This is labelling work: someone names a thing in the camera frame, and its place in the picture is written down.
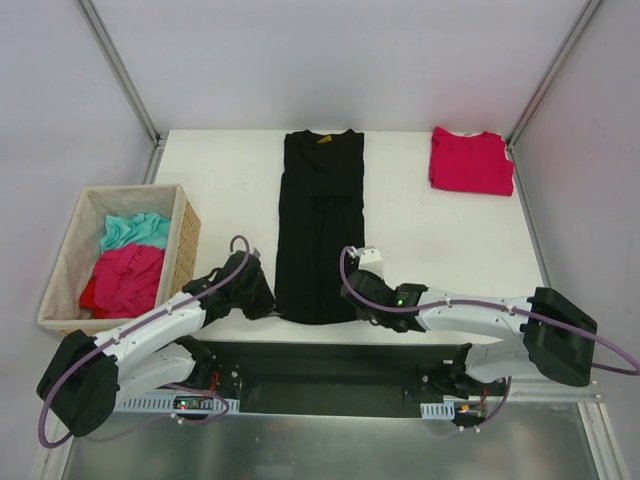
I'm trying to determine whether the black flower print t-shirt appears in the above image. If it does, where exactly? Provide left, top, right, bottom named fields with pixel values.
left=274, top=129, right=365, bottom=325

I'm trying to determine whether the wicker laundry basket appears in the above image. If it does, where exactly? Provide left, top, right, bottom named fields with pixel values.
left=37, top=184, right=201, bottom=335

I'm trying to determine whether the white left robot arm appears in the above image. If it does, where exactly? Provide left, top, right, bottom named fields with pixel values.
left=36, top=250, right=275, bottom=448

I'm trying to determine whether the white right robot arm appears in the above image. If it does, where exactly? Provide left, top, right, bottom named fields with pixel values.
left=339, top=247, right=597, bottom=395

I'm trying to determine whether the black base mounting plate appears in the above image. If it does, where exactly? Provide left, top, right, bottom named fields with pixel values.
left=177, top=336, right=505, bottom=418

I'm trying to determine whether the teal t-shirt in basket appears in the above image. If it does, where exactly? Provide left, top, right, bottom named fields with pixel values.
left=99, top=213, right=171, bottom=253

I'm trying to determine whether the red t-shirt in basket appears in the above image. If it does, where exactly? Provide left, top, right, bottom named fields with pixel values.
left=79, top=243, right=165, bottom=319

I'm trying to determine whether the folded red t-shirt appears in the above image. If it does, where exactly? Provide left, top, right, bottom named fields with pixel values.
left=429, top=127, right=514, bottom=197

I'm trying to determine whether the left white cable duct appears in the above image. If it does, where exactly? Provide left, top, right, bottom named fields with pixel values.
left=115, top=391, right=240, bottom=415

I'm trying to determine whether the white cable duct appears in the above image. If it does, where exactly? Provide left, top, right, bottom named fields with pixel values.
left=420, top=402, right=489, bottom=420
left=115, top=391, right=240, bottom=415

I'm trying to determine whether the right white cable duct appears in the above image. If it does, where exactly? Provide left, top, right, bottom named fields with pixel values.
left=420, top=402, right=489, bottom=420

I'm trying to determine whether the left aluminium frame post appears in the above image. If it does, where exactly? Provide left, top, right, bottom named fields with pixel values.
left=75, top=0, right=164, bottom=147

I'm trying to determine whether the aluminium frame post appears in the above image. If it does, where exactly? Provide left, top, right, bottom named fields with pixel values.
left=504, top=0, right=604, bottom=151
left=75, top=0, right=164, bottom=147

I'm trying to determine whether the aluminium front rail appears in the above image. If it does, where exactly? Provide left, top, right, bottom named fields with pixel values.
left=63, top=349, right=606, bottom=404

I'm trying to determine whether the right aluminium frame post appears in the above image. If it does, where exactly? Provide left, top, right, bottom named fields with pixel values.
left=504, top=0, right=604, bottom=151

